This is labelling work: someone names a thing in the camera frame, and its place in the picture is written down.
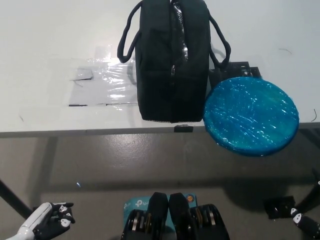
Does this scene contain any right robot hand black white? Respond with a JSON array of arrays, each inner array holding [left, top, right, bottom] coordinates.
[[289, 169, 320, 238]]

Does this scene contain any small black tape strip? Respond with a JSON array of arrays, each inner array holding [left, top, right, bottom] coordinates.
[[173, 124, 195, 133]]

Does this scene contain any grey tape piece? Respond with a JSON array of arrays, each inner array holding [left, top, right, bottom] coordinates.
[[69, 67, 94, 81]]

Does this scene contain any black fabric bag with handles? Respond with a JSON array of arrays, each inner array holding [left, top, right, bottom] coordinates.
[[116, 0, 231, 124]]

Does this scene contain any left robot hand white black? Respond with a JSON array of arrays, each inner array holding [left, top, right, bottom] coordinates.
[[19, 201, 76, 240]]

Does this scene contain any blue plastic-wrapped plate stack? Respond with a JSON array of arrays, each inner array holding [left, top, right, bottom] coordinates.
[[202, 76, 300, 158]]

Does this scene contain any teal tp-link box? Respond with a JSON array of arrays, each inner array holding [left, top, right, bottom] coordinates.
[[123, 192, 200, 226]]

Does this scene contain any large black tape patch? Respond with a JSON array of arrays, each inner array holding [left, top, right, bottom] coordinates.
[[208, 60, 261, 90]]

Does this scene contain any clear glossy tape sheet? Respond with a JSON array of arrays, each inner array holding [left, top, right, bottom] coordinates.
[[67, 43, 140, 107]]

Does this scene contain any black table leg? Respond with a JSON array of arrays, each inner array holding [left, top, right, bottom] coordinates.
[[0, 177, 32, 222]]

